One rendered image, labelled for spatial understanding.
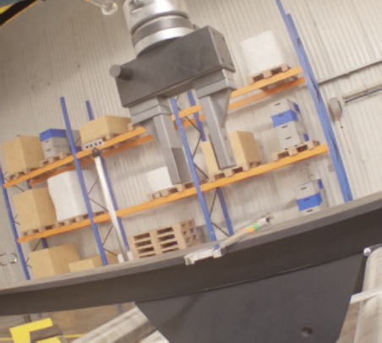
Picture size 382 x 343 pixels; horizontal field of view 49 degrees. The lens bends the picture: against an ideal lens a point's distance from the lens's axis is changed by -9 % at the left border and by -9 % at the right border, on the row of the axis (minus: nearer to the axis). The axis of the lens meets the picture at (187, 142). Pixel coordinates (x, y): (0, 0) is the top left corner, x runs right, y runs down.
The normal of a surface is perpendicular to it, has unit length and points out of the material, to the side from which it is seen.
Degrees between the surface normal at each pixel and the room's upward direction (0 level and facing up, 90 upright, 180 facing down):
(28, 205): 90
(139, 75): 90
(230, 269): 90
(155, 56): 90
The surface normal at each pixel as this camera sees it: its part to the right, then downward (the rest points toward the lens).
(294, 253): -0.41, -0.01
